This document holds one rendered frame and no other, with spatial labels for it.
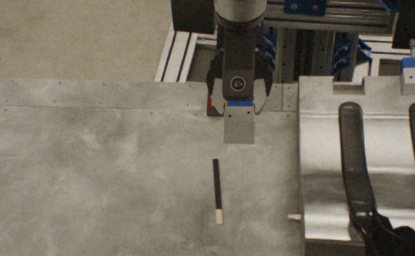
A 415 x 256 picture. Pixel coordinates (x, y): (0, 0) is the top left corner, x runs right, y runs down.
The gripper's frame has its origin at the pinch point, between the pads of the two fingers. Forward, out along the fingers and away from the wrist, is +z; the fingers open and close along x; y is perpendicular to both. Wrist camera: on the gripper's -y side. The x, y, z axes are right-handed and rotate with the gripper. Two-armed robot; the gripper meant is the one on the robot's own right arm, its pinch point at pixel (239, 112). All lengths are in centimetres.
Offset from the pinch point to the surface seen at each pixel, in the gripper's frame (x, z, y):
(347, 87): -18.4, 8.3, 13.7
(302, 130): -10.4, 6.4, 1.8
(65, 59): 60, 95, 109
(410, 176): -26.2, 6.3, -7.2
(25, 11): 76, 95, 131
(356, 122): -19.2, 6.7, 4.1
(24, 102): 40.0, 15.1, 15.0
